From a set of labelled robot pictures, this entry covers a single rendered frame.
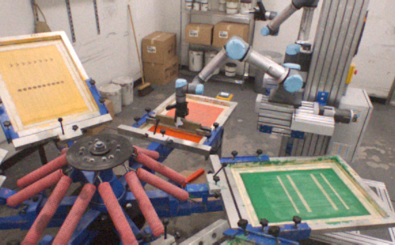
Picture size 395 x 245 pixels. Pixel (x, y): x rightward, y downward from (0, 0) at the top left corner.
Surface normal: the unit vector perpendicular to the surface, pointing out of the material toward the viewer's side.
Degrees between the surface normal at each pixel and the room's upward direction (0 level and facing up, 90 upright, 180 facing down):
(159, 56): 90
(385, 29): 90
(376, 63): 90
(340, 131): 90
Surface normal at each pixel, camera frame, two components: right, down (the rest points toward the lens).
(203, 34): -0.26, 0.47
